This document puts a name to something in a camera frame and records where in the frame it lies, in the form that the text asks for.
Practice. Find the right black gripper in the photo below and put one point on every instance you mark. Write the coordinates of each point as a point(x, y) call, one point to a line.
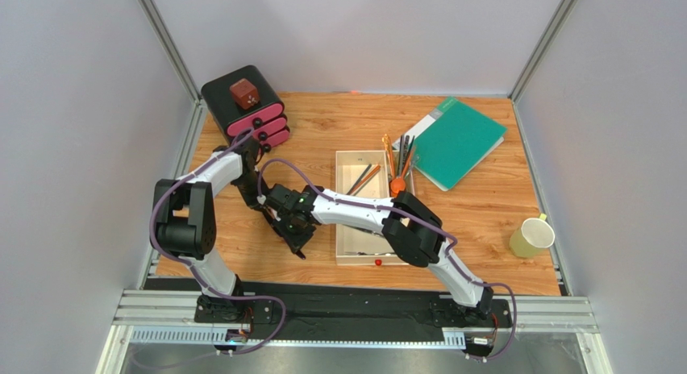
point(297, 230)

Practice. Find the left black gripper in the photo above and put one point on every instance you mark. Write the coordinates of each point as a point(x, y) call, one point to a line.
point(255, 201)

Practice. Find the blue serrated knife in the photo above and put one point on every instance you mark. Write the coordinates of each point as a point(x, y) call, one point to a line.
point(297, 250)

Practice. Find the blue-grey chopstick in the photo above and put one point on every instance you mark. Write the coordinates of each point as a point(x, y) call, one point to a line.
point(359, 179)

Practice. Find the orange chopstick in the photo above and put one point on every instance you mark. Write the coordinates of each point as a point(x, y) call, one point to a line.
point(369, 175)

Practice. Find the gold ornate spoon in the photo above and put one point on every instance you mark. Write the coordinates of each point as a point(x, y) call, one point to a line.
point(390, 156)

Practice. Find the black spoon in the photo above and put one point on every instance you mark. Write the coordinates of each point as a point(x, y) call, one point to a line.
point(402, 153)

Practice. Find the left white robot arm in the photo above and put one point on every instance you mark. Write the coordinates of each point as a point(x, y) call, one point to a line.
point(183, 227)

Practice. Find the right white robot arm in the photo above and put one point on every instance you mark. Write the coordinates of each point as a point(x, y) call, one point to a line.
point(413, 231)

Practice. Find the black pink drawer box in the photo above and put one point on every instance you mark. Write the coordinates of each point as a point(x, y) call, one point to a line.
point(267, 119)

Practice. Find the silver fork front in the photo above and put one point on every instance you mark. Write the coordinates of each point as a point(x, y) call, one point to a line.
point(364, 253)

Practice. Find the white divided utensil tray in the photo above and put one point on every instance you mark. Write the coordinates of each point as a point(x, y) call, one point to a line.
point(362, 232)

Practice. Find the brown cube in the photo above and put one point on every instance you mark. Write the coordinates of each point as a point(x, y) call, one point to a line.
point(244, 94)

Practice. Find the green notebook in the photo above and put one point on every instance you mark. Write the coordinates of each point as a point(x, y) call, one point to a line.
point(452, 140)

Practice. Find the yellow-green mug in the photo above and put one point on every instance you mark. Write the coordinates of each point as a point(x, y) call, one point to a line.
point(533, 237)

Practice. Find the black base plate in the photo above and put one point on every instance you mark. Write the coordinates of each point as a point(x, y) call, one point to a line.
point(309, 313)

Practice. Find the aluminium frame rail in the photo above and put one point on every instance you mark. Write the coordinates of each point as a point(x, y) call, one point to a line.
point(165, 317)

